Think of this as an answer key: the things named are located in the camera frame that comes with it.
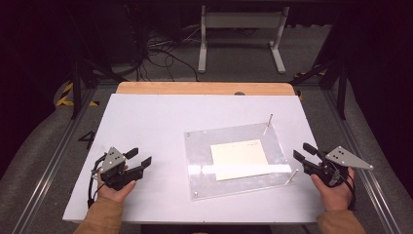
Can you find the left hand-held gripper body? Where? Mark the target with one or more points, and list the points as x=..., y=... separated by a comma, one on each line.
x=113, y=170

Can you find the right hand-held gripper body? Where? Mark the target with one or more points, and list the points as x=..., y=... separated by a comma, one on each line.
x=331, y=169

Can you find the silver metal frame leg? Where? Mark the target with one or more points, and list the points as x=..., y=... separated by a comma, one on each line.
x=269, y=125
x=292, y=177

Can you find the clear acrylic photo frame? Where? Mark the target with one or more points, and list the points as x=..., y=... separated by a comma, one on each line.
x=201, y=156

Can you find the photo card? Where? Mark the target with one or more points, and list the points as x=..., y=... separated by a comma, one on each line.
x=238, y=156

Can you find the person's left hand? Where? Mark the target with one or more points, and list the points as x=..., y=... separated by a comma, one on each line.
x=115, y=195

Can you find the person's right hand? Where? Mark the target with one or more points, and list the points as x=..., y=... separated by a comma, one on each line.
x=334, y=196

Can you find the white board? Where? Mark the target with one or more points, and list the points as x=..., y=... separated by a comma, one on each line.
x=146, y=123

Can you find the black metal stand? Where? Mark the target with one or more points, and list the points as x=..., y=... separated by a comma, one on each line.
x=341, y=81
x=77, y=84

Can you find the yellow black floor tape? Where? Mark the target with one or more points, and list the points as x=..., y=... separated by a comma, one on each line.
x=308, y=73
x=65, y=97

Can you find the wooden table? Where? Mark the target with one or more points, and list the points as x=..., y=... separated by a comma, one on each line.
x=195, y=88

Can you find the aluminium floor rail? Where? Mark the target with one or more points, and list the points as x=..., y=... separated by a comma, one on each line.
x=48, y=169
x=370, y=185

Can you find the white metal desk frame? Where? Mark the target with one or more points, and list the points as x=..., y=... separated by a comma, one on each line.
x=240, y=21

